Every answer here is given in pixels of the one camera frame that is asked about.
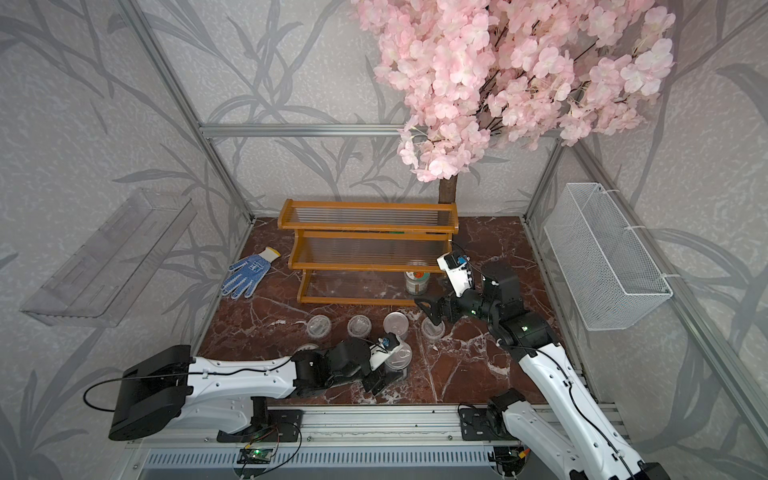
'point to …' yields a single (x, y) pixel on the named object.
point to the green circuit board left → (255, 456)
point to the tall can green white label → (401, 358)
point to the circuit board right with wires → (509, 461)
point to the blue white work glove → (248, 273)
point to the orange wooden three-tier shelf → (367, 252)
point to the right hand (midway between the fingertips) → (430, 288)
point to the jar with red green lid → (307, 346)
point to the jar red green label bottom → (417, 282)
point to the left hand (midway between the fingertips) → (395, 364)
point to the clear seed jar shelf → (431, 332)
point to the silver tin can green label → (396, 322)
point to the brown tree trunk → (447, 190)
